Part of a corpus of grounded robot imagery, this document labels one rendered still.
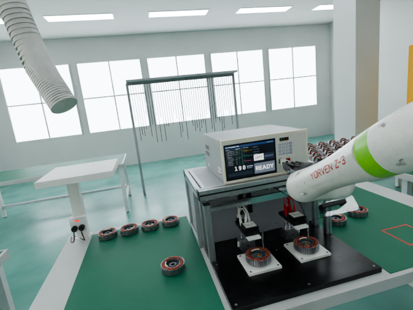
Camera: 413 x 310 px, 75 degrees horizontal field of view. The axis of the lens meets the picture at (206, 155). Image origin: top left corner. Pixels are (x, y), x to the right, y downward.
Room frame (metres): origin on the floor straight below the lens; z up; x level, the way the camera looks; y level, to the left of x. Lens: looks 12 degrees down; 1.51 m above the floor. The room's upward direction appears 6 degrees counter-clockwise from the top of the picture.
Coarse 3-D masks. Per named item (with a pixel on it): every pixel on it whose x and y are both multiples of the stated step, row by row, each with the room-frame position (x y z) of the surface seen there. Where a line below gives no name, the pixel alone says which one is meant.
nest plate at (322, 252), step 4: (284, 244) 1.19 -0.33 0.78; (288, 244) 1.18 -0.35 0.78; (292, 244) 1.18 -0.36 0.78; (288, 248) 1.15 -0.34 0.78; (292, 248) 1.14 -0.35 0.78; (320, 248) 1.12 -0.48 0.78; (324, 248) 1.11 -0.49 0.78; (292, 252) 1.11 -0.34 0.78; (296, 252) 1.11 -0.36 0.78; (320, 252) 1.09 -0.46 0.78; (324, 252) 1.08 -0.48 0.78; (328, 252) 1.08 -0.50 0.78; (296, 256) 1.08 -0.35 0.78; (300, 256) 1.07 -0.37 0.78; (304, 256) 1.07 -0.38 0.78; (308, 256) 1.07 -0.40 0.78; (312, 256) 1.06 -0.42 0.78; (316, 256) 1.06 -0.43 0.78; (320, 256) 1.06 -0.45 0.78; (324, 256) 1.07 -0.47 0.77; (300, 260) 1.05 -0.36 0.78; (304, 260) 1.05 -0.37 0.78; (308, 260) 1.05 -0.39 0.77
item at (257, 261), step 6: (246, 252) 1.09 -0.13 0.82; (252, 252) 1.10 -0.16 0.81; (258, 252) 1.11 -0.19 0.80; (264, 252) 1.09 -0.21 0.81; (246, 258) 1.07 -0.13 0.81; (252, 258) 1.05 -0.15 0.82; (258, 258) 1.04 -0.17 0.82; (264, 258) 1.03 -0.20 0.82; (270, 258) 1.05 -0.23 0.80; (252, 264) 1.04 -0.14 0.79; (258, 264) 1.03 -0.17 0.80; (264, 264) 1.03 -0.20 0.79
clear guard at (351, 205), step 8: (320, 200) 1.03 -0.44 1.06; (328, 200) 1.03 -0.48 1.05; (336, 200) 1.03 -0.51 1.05; (352, 200) 1.04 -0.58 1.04; (304, 208) 1.00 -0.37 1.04; (312, 208) 1.00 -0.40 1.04; (328, 208) 1.01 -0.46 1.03; (336, 208) 1.01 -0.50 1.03; (344, 208) 1.01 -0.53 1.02; (352, 208) 1.01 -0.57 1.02; (312, 216) 0.98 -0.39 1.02; (320, 216) 0.98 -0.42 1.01; (328, 216) 0.98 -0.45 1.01
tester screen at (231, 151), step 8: (248, 144) 1.22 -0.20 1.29; (256, 144) 1.23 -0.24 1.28; (264, 144) 1.23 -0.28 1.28; (272, 144) 1.24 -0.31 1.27; (232, 152) 1.20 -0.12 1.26; (240, 152) 1.21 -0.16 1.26; (248, 152) 1.22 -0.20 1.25; (256, 152) 1.22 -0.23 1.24; (264, 152) 1.23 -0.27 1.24; (232, 160) 1.20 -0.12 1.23; (240, 160) 1.21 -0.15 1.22; (248, 160) 1.22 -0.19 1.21; (264, 160) 1.23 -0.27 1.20; (272, 160) 1.24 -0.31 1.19; (232, 168) 1.20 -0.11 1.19; (248, 168) 1.22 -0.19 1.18; (240, 176) 1.21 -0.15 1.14
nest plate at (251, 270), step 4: (240, 256) 1.12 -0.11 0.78; (244, 256) 1.12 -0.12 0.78; (272, 256) 1.10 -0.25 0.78; (240, 260) 1.09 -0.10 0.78; (244, 260) 1.09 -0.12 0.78; (272, 260) 1.07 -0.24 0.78; (276, 260) 1.07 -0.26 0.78; (244, 264) 1.06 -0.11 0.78; (248, 264) 1.06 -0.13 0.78; (268, 264) 1.04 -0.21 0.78; (272, 264) 1.04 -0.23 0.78; (276, 264) 1.04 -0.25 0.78; (280, 264) 1.03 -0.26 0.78; (248, 268) 1.03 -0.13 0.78; (252, 268) 1.03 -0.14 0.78; (256, 268) 1.02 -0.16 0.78; (260, 268) 1.02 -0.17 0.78; (264, 268) 1.02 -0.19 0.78; (268, 268) 1.02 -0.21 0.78; (272, 268) 1.01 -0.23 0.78; (276, 268) 1.02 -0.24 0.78; (280, 268) 1.02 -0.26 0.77; (248, 272) 1.00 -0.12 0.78; (252, 272) 1.00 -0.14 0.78; (256, 272) 1.00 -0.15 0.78; (260, 272) 1.00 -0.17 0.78
